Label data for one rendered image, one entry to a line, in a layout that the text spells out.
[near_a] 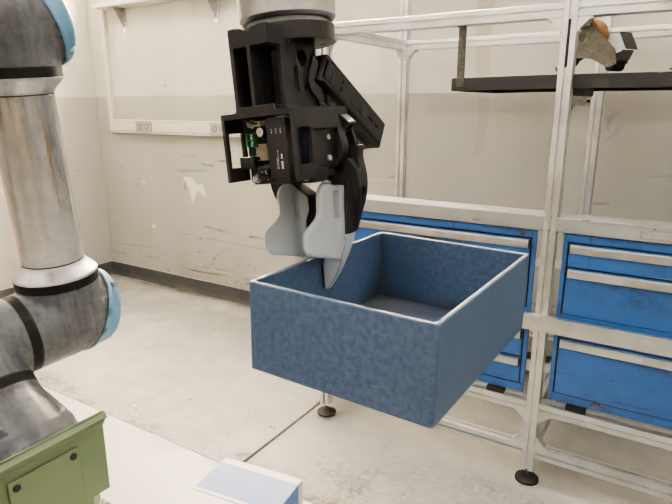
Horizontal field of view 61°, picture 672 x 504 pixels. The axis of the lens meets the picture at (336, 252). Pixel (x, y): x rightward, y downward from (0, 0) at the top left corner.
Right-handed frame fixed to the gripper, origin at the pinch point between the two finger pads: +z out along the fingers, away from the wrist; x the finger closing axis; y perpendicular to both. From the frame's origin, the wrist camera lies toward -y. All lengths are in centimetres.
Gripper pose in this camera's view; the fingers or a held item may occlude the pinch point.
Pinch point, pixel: (326, 271)
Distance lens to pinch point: 49.8
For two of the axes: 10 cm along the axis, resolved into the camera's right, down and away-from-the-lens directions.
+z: 0.8, 9.8, 2.0
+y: -5.5, 2.1, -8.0
